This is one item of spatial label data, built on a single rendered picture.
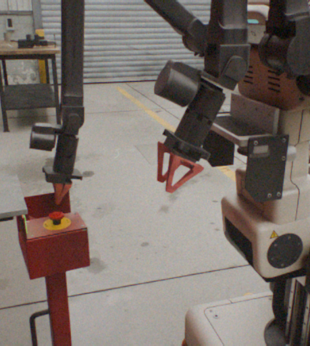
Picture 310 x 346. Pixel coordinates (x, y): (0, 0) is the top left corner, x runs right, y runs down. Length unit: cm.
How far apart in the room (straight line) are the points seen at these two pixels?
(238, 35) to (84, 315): 159
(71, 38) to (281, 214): 68
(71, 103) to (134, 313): 121
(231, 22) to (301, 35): 13
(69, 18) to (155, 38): 757
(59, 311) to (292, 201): 73
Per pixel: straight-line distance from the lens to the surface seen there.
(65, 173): 119
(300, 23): 82
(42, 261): 115
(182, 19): 120
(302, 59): 83
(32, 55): 511
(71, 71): 114
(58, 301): 132
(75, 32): 114
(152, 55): 869
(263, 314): 168
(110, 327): 202
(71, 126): 114
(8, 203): 77
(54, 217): 114
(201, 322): 161
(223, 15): 77
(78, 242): 115
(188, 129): 78
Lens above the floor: 131
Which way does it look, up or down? 21 degrees down
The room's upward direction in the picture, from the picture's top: straight up
